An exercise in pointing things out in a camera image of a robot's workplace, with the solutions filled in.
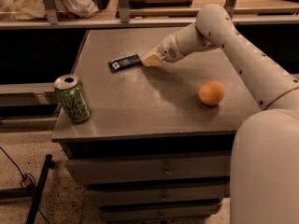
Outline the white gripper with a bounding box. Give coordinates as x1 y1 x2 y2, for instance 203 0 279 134
141 33 184 67

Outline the orange fruit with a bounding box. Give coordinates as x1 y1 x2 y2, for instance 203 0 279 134
198 81 225 105

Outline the dark blue rxbar wrapper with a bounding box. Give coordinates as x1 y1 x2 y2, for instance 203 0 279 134
107 54 141 73

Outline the black stand leg left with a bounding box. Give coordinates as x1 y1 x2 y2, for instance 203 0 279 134
26 154 55 224

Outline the green drink can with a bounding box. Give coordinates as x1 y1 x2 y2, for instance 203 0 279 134
54 74 91 124

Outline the grey metal shelf rail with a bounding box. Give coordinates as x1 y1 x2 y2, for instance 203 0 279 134
0 0 299 30

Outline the black cable with orange clip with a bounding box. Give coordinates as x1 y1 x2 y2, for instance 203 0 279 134
0 145 50 224

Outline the grey drawer cabinet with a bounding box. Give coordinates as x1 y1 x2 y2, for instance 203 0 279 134
52 28 260 222

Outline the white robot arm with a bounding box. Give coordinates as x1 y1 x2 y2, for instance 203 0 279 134
141 4 299 224

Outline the white cloth on shelf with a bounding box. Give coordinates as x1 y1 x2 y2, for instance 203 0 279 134
0 0 99 21

